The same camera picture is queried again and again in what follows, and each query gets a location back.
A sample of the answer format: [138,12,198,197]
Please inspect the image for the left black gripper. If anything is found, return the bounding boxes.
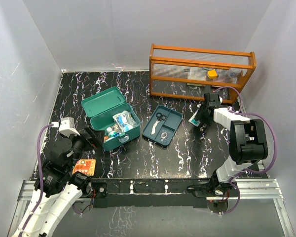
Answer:
[62,125,105,170]

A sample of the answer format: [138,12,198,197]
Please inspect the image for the small green white sachet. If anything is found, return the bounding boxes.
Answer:
[188,111,201,127]

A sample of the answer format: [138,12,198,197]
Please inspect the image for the white green bottle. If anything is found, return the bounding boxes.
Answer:
[106,127,121,141]

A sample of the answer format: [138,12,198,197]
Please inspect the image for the teal medicine kit box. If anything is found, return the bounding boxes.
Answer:
[81,87,141,152]

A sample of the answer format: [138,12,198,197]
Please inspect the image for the white blue gauze packet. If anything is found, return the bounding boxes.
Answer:
[117,118,134,132]

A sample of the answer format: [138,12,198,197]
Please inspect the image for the clear plastic vial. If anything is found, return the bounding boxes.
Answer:
[113,111,137,126]

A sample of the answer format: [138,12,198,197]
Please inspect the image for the blue divided tray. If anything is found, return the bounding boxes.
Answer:
[143,105,183,147]

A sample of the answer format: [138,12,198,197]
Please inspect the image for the black handled scissors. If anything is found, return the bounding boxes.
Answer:
[151,112,167,135]

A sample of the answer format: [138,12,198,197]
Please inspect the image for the clear tape roll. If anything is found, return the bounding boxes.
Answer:
[161,132,168,139]

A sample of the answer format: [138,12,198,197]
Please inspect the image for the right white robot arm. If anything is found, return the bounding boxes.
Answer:
[187,92,268,196]

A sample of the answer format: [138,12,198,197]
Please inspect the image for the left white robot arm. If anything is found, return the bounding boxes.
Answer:
[13,122,105,237]

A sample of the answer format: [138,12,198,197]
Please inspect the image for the orange card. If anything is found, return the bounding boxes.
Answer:
[72,159,96,177]

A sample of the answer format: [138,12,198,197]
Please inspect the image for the orange wooden rack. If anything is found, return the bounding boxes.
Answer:
[149,44,257,104]

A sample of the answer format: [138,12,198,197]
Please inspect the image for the yellow small box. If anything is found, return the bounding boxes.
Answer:
[207,70,219,79]

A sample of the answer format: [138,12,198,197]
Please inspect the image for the clear cup on rack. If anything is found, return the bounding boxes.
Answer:
[227,68,242,78]

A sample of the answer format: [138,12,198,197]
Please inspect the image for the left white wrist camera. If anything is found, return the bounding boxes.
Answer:
[51,117,80,137]

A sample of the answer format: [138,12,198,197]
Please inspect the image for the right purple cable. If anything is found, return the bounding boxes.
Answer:
[212,86,278,218]

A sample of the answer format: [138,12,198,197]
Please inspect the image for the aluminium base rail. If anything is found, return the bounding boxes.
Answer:
[7,178,296,237]

